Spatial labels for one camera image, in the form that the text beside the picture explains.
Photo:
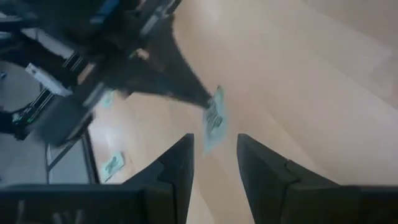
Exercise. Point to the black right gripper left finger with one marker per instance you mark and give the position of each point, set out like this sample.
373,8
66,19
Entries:
180,174

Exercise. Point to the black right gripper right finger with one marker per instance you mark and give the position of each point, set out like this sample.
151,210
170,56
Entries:
264,180

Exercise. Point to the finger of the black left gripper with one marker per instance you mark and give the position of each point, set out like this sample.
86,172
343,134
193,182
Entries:
155,84
177,65

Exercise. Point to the green Stevia sweetener packet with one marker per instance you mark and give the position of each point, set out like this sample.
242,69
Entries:
214,124
112,166
109,99

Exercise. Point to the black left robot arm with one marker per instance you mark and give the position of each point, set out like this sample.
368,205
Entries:
62,121

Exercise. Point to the silver metal bracket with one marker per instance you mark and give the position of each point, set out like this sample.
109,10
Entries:
46,79

